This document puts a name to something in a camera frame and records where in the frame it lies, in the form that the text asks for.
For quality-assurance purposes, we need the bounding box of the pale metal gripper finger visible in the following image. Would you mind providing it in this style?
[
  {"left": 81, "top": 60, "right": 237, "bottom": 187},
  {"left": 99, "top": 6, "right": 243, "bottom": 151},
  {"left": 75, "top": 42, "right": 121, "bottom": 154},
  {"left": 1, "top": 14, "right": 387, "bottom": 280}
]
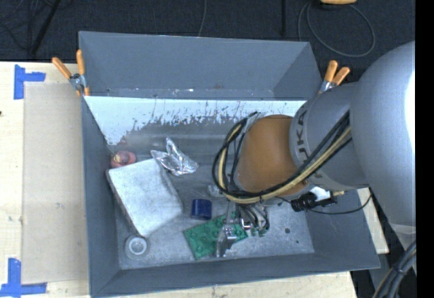
[
  {"left": 216, "top": 236, "right": 238, "bottom": 259},
  {"left": 222, "top": 223, "right": 240, "bottom": 240}
]

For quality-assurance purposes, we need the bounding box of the green flat board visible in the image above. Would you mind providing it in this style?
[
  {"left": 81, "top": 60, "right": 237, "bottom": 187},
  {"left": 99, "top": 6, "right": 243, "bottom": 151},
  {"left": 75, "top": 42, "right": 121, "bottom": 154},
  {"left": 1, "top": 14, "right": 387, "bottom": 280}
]
[{"left": 182, "top": 210, "right": 249, "bottom": 261}]

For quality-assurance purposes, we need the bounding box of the blue small cup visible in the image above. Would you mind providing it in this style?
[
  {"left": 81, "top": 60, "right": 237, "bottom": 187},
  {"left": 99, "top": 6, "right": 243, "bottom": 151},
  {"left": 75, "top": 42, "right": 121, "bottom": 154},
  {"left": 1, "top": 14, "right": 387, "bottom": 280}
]
[{"left": 190, "top": 198, "right": 214, "bottom": 221}]

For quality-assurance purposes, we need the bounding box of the clear round plastic lid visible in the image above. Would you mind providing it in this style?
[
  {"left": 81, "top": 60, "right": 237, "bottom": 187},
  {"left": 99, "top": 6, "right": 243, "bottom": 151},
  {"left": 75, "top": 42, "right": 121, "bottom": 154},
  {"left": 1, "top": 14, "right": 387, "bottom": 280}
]
[{"left": 123, "top": 235, "right": 149, "bottom": 259}]

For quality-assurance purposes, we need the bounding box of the crumpled clear plastic wrapper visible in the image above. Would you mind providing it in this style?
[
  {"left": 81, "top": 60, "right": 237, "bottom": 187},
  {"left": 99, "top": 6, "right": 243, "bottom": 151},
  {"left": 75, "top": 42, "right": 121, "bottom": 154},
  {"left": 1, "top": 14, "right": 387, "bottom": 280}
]
[{"left": 150, "top": 136, "right": 200, "bottom": 176}]

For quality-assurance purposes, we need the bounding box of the white sponge block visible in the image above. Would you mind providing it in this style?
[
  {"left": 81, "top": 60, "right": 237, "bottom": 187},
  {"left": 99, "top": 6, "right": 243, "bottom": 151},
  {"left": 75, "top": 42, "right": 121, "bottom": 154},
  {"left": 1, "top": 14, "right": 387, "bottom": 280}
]
[{"left": 106, "top": 157, "right": 184, "bottom": 238}]

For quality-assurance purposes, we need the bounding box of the red toy fruit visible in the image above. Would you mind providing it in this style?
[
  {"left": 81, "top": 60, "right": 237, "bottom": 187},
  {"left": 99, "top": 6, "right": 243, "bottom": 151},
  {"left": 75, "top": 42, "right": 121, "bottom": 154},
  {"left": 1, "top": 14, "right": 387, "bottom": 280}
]
[{"left": 109, "top": 149, "right": 138, "bottom": 169}]

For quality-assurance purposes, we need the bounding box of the grey metal bin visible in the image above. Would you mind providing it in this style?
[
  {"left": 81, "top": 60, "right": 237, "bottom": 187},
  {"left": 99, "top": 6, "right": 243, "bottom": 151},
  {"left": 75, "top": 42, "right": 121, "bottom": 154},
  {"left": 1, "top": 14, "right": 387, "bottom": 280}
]
[{"left": 78, "top": 30, "right": 382, "bottom": 298}]

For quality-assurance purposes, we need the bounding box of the pale brown flat board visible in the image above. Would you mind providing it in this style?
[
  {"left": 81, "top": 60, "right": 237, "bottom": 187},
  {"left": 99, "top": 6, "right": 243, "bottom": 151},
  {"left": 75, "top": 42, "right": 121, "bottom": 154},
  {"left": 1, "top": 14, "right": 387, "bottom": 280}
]
[{"left": 20, "top": 81, "right": 90, "bottom": 286}]

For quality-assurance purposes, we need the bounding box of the black cylinder on white bracket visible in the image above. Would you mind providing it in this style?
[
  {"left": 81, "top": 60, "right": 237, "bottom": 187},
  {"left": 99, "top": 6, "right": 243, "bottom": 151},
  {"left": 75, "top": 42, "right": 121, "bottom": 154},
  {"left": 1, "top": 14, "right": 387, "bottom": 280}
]
[{"left": 290, "top": 186, "right": 345, "bottom": 213}]

